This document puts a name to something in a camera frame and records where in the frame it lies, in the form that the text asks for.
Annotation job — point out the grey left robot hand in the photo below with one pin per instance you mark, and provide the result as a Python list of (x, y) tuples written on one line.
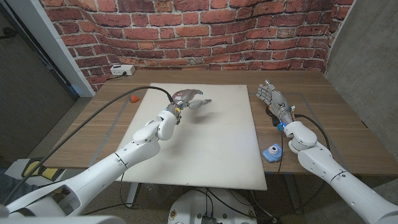
[(185, 96)]

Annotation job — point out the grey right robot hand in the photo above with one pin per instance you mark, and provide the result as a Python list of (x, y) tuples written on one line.
[(275, 99)]

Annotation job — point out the white memory foam sheet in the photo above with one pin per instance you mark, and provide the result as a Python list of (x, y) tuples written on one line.
[(214, 146)]

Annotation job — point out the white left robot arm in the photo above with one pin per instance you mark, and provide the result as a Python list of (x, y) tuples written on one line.
[(105, 168)]

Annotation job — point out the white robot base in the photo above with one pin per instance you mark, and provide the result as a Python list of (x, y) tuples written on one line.
[(192, 208)]

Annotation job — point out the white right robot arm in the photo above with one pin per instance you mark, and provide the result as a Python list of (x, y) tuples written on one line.
[(339, 177)]

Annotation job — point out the small orange object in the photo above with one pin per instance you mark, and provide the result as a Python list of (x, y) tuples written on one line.
[(134, 98)]

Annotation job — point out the red brick print backdrop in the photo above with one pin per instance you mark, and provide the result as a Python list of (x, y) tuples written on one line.
[(199, 34)]

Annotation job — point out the white power strip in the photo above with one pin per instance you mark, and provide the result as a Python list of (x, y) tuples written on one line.
[(122, 69)]

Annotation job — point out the dark table leg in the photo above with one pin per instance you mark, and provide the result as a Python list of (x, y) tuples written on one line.
[(293, 194)]

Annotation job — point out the white table leg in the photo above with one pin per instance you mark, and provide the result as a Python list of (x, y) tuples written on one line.
[(134, 194)]

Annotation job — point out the yellow and black foot pedal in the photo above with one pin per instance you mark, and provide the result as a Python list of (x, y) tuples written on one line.
[(38, 170)]

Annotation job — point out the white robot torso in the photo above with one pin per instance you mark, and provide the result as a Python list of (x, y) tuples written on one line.
[(62, 220)]

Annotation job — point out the person's leg in jeans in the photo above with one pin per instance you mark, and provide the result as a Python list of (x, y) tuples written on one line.
[(12, 189)]

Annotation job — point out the blue toy camera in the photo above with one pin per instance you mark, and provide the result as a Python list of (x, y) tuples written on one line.
[(272, 153)]

